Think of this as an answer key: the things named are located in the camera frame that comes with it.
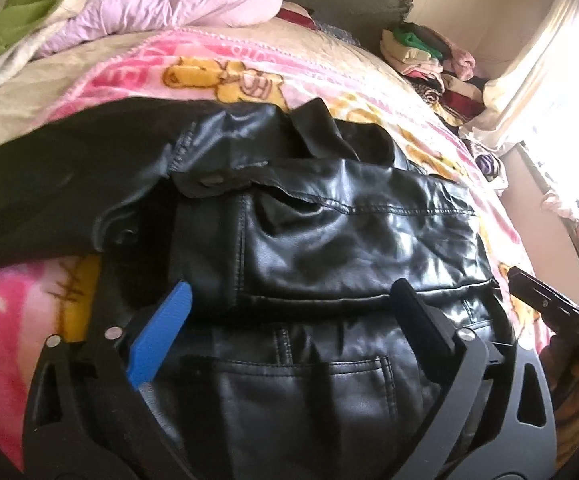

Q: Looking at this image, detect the black leather jacket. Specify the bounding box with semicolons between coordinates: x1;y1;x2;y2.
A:
0;97;515;480

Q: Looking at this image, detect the person's right hand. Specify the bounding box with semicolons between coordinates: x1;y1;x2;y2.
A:
542;332;579;443

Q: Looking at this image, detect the dark red cloth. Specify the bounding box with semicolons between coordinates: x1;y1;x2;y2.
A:
278;2;323;33

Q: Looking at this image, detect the purple and white cloth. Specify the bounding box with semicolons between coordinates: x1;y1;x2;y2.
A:
472;140;511;196

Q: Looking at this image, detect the green and white blanket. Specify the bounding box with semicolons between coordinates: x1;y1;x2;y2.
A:
0;0;100;98

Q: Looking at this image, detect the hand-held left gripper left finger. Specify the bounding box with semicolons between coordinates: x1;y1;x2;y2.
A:
24;280;195;480

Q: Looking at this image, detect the pile of folded clothes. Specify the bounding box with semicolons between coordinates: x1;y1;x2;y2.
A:
379;22;490;126

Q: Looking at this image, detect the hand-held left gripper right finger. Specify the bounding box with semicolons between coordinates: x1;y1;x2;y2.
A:
391;278;556;480

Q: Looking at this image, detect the white curtain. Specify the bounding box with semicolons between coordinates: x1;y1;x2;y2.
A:
462;0;579;153

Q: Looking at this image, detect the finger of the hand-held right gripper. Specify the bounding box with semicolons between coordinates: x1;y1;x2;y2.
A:
507;266;579;358

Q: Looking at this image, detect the pink cartoon printed blanket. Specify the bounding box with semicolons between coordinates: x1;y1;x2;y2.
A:
0;29;553;471

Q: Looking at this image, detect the beige bedspread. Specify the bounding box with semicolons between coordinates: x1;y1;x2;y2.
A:
0;20;420;166

